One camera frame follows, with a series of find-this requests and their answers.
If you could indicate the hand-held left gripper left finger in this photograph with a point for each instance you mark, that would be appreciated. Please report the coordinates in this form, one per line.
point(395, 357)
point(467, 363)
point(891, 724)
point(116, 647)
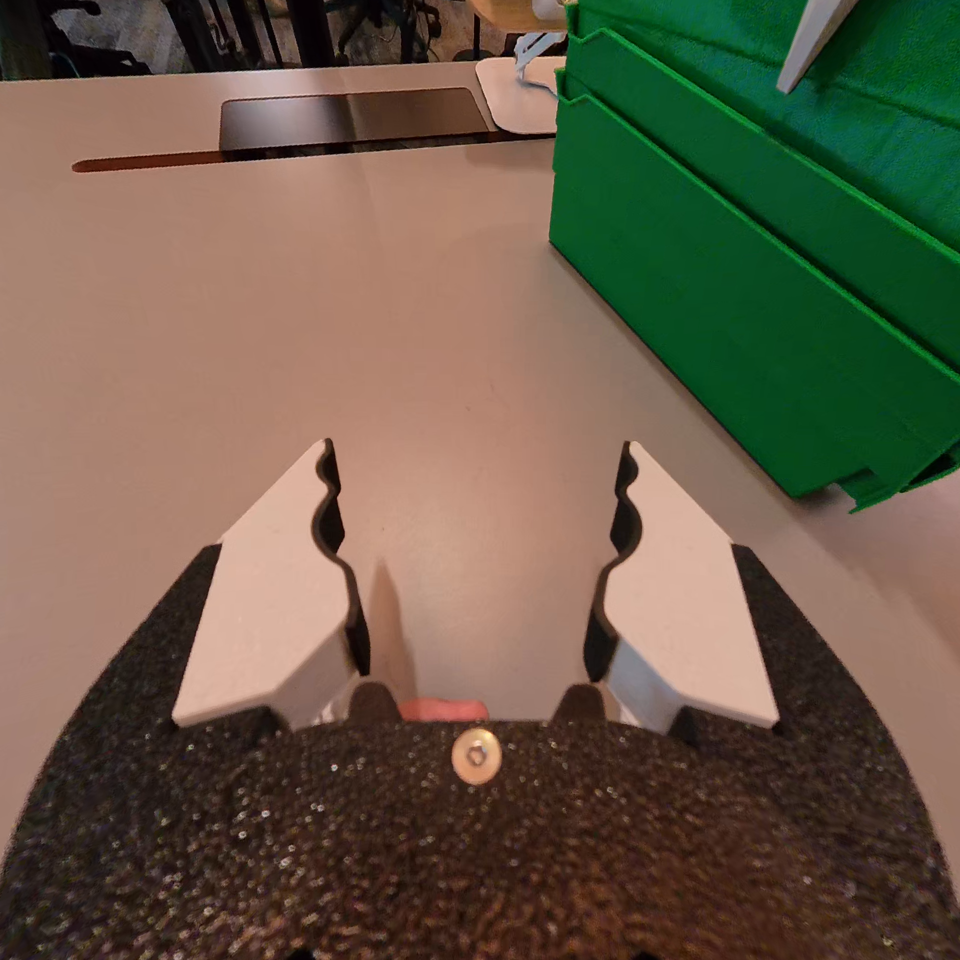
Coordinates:
point(262, 600)

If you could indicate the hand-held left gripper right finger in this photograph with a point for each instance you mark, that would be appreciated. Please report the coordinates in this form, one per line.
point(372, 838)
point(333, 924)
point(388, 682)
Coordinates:
point(690, 600)

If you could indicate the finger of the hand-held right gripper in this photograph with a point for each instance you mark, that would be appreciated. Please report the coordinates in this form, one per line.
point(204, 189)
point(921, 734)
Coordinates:
point(814, 37)

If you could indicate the person's left hand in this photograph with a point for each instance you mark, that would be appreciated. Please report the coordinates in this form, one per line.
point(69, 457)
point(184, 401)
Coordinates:
point(442, 710)

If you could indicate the black office chair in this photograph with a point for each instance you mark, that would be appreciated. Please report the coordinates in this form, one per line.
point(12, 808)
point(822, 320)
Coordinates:
point(75, 30)
point(382, 30)

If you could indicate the white sign bracket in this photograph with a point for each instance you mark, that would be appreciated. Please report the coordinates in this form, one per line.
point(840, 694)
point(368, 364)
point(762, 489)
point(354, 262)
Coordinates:
point(527, 51)

